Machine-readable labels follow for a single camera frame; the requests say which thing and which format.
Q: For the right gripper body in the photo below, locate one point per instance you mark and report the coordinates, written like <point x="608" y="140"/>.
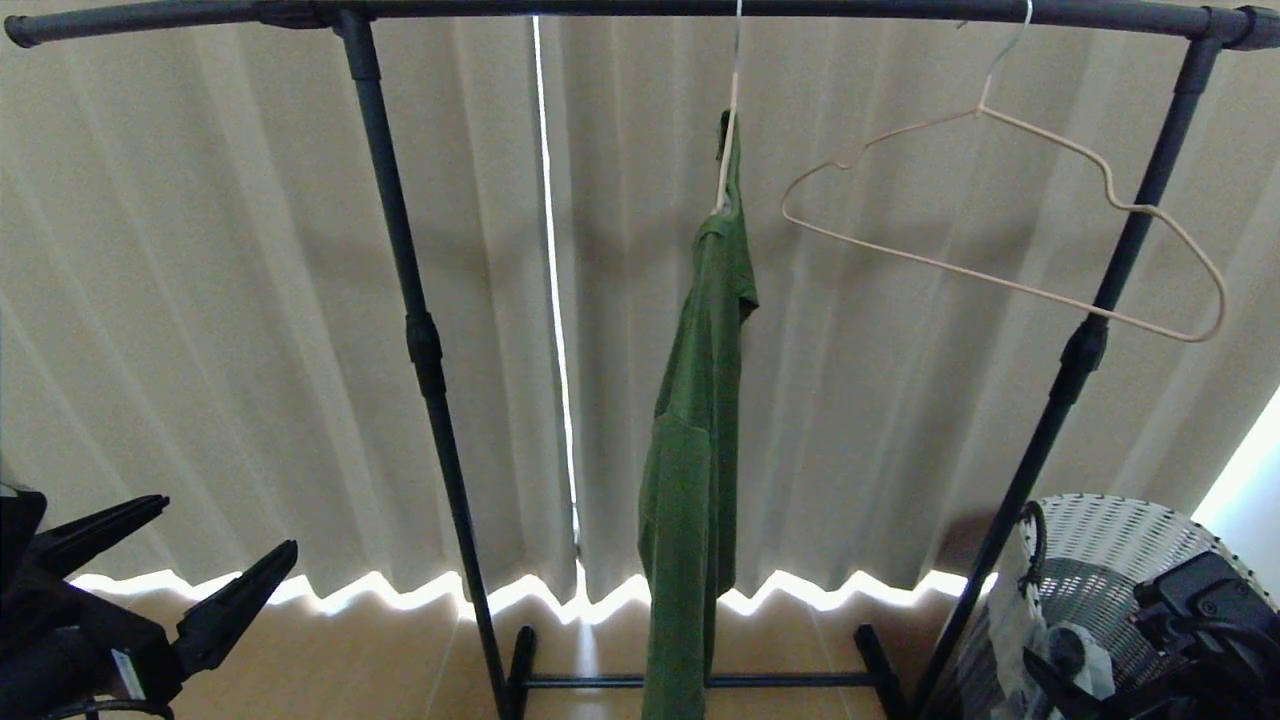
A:
<point x="1220" y="700"/>

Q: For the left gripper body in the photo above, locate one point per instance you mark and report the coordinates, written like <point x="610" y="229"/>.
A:
<point x="70" y="650"/>

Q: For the pale grey shorts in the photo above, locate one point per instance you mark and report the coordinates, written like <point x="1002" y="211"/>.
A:
<point x="1015" y="620"/>

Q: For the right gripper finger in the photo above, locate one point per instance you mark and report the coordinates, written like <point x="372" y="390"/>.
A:
<point x="1070" y="695"/>

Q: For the pink clothes hanger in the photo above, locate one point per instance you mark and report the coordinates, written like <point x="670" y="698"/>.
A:
<point x="983" y="97"/>
<point x="727" y="150"/>

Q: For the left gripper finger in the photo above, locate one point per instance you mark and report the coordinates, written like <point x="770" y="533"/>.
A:
<point x="230" y="620"/>
<point x="100" y="540"/>

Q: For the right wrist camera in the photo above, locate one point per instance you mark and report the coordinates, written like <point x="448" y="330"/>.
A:
<point x="1210" y="590"/>

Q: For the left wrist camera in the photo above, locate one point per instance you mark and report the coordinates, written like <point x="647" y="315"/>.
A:
<point x="20" y="520"/>

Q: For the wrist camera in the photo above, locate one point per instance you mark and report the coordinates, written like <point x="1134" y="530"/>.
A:
<point x="20" y="520"/>
<point x="1210" y="590"/>

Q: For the white laundry basket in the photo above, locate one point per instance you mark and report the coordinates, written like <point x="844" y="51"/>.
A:
<point x="1100" y="530"/>

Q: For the beige curtain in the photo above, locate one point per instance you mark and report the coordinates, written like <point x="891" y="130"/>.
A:
<point x="250" y="250"/>

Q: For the green printed shirt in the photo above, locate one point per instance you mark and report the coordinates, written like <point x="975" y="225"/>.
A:
<point x="690" y="450"/>

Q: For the black clothes rack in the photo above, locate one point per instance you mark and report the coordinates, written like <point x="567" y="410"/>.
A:
<point x="600" y="8"/>

